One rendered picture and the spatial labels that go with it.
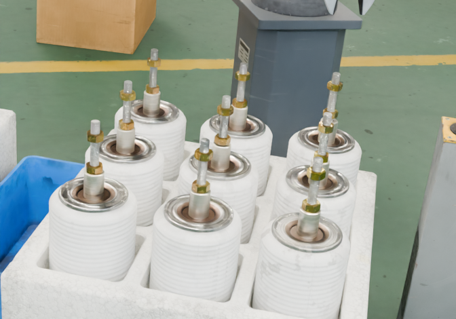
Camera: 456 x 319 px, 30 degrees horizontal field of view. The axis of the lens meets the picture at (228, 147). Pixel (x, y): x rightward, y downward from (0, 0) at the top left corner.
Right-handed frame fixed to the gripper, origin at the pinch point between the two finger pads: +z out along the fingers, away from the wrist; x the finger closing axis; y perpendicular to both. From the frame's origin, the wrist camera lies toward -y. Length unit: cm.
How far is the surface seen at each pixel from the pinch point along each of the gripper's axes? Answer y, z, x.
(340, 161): 5.0, 19.4, 0.5
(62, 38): -103, 42, -28
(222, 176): 9.5, 18.4, -15.9
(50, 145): -50, 44, -33
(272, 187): -0.2, 25.8, -6.2
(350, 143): 1.8, 18.4, 2.9
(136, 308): 22.5, 26.7, -27.3
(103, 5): -100, 33, -19
